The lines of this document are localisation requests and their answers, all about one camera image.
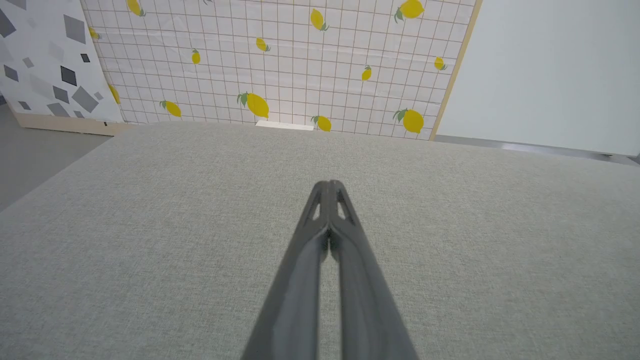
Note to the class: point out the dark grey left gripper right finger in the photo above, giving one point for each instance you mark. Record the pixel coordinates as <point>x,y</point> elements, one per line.
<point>365,300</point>

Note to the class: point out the grey geometric print screen panel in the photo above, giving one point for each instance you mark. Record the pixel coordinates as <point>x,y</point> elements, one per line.
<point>45,60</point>

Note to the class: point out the lemon print screen panel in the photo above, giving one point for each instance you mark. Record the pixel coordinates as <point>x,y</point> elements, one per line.
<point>300,65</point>

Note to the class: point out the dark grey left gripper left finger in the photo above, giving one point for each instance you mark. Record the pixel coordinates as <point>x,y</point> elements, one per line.
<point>295,290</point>

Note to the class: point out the grey fabric sofa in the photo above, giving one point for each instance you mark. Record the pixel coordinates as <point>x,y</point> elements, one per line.
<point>150,225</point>

